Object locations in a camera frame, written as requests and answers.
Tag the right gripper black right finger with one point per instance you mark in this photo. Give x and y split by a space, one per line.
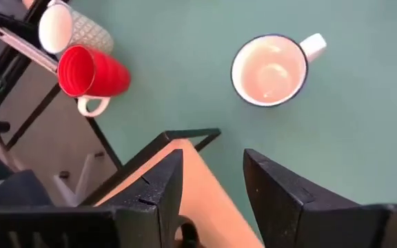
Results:
288 213

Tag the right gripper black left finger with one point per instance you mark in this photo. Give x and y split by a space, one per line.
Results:
150 213

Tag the red ribbed mug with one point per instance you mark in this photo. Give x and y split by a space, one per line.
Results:
105 75

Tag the white enamel mug dark rim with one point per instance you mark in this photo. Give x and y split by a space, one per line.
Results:
271 69

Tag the grey patterned white mug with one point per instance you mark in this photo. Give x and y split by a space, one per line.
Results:
88 34

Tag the green table mat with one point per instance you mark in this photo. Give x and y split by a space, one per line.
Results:
357 103

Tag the grey metal bar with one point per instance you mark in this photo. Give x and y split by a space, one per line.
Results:
22 48

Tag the black table frame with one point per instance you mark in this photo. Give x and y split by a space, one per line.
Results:
16 29

